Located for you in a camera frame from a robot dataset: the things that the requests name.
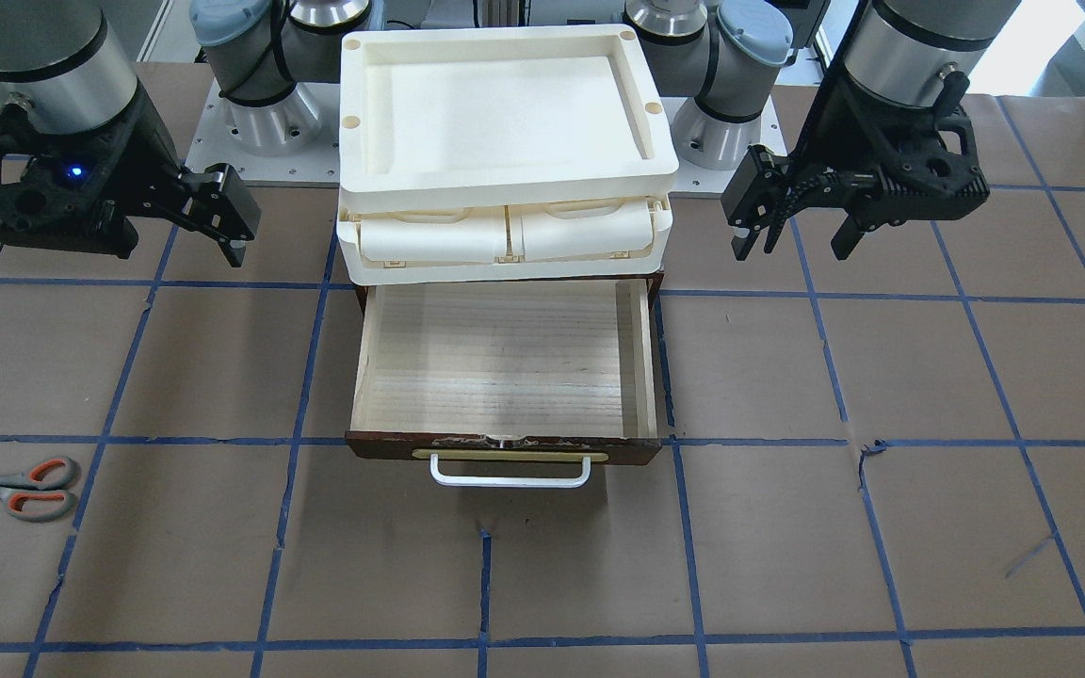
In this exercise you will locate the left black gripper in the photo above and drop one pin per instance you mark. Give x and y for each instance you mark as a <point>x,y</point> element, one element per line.
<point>825,141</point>

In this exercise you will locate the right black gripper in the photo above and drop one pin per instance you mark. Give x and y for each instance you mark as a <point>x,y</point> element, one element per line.
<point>149,151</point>

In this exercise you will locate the orange grey scissors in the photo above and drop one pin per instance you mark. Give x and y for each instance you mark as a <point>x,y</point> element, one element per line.
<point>40,494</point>

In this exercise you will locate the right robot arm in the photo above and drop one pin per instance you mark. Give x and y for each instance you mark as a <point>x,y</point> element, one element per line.
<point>62,64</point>

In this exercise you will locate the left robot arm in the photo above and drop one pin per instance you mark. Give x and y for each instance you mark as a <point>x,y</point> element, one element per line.
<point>727,58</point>

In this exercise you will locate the wooden drawer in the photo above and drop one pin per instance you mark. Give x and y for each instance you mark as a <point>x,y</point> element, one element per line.
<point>553,370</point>

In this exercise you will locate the cream plastic storage box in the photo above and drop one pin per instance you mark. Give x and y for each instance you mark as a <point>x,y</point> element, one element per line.
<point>506,243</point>

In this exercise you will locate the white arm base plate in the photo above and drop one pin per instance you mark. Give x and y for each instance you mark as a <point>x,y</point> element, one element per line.
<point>769,141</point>
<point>260,155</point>

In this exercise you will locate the white drawer handle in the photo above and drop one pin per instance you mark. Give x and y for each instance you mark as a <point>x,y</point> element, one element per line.
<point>568,476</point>

